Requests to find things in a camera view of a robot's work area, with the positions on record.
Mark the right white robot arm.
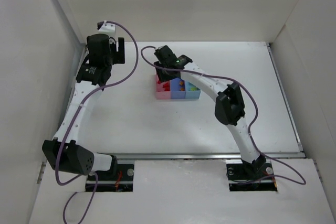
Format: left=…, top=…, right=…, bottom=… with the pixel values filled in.
left=154, top=46, right=266, bottom=180

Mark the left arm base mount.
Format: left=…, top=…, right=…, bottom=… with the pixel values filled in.
left=96, top=162, right=134, bottom=193

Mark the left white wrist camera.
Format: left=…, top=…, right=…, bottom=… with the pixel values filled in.
left=97, top=20, right=116, bottom=37

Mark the dark blue container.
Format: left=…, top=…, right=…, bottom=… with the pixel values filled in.
left=170, top=78, right=186, bottom=99

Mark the front aluminium rail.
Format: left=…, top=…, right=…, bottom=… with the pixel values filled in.
left=106, top=152, right=306, bottom=160

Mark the light blue container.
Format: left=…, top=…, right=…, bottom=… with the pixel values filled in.
left=185, top=82, right=201, bottom=100

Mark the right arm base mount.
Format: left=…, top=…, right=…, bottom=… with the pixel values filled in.
left=226, top=162, right=278, bottom=192

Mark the aluminium rail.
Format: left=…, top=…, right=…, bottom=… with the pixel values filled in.
left=106, top=152, right=306, bottom=160
left=266, top=42, right=306, bottom=156
left=56, top=45, right=87, bottom=132

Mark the left aluminium rail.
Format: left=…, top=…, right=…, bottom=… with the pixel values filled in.
left=56, top=45, right=87, bottom=132

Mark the pink container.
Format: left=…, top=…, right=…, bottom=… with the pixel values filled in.
left=155, top=75, right=171, bottom=100

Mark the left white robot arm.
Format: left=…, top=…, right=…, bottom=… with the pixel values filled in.
left=42, top=34, right=125, bottom=176

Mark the right aluminium rail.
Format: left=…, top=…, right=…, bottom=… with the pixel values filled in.
left=266, top=42, right=306, bottom=156

